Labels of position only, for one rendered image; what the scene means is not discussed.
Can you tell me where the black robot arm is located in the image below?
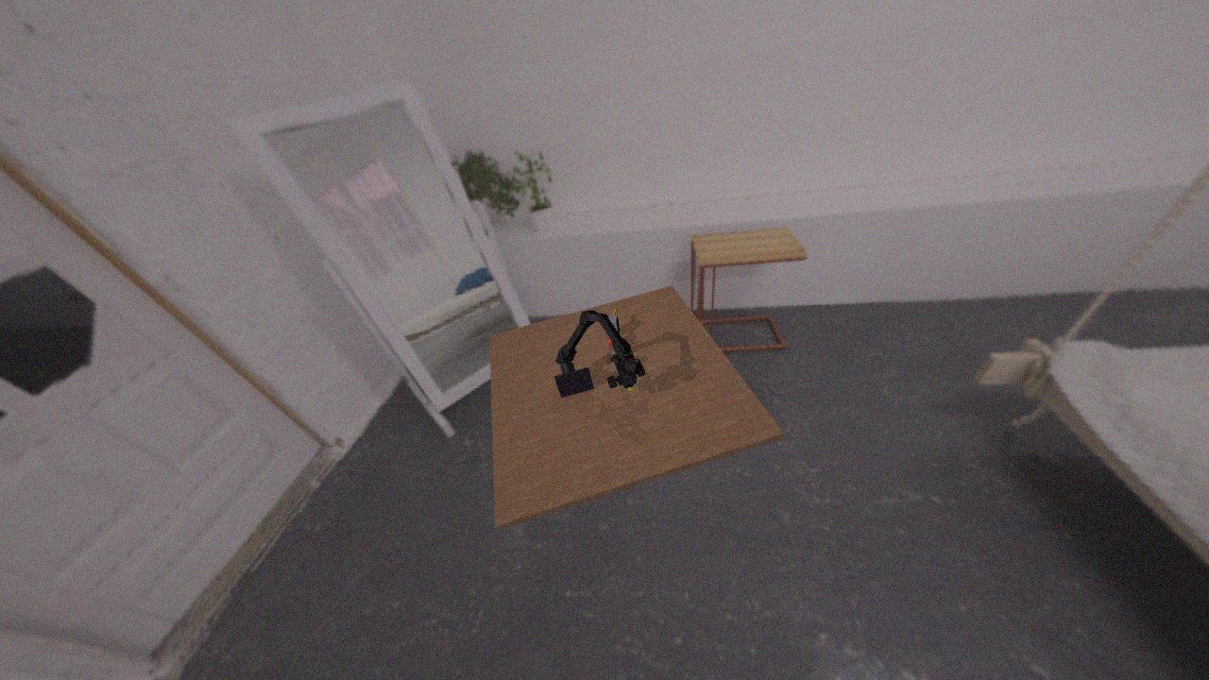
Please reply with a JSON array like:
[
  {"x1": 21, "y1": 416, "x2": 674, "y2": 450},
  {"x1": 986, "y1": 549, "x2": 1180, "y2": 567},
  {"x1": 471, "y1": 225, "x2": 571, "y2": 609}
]
[{"x1": 556, "y1": 311, "x2": 642, "y2": 388}]

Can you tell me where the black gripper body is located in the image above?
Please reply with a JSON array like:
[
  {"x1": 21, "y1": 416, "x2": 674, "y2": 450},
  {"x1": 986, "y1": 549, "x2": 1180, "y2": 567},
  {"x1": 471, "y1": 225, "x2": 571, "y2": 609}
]
[{"x1": 607, "y1": 367, "x2": 644, "y2": 388}]

